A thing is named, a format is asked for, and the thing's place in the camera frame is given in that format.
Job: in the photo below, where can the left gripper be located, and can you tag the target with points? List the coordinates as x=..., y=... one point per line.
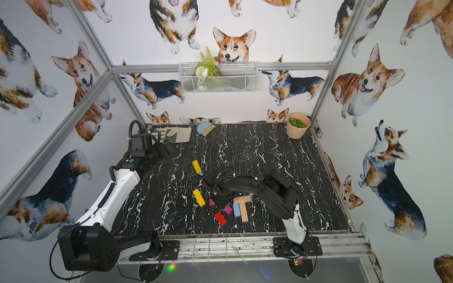
x=164, y=148

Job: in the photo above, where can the short yellow block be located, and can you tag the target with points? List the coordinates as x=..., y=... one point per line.
x=196, y=167

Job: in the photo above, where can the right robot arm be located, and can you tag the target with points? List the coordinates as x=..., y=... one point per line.
x=279, y=195

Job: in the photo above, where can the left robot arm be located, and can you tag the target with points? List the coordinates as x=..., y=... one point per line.
x=89, y=245

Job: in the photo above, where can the beige work glove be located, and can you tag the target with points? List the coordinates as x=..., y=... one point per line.
x=173, y=134

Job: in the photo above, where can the long natural wood block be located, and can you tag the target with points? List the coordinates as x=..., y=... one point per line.
x=242, y=199

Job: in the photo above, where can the small magenta block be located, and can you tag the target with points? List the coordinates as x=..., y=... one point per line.
x=228, y=210

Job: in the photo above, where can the long yellow block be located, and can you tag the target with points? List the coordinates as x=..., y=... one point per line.
x=199, y=198

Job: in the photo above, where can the light blue rectangular block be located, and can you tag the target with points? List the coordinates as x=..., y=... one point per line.
x=237, y=212

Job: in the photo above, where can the red block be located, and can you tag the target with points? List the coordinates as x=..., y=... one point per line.
x=220, y=218

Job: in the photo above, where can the pink pot with greens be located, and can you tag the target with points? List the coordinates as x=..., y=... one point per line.
x=297, y=125

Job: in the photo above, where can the green fern plant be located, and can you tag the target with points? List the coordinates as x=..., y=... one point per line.
x=207, y=72

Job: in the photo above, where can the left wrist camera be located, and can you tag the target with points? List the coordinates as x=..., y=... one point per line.
x=140, y=144

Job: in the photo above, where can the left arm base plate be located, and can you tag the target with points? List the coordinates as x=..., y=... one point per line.
x=169, y=250

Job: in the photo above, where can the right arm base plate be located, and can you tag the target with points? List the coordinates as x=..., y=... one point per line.
x=285, y=248

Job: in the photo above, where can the white wire basket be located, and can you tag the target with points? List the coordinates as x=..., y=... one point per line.
x=234, y=77

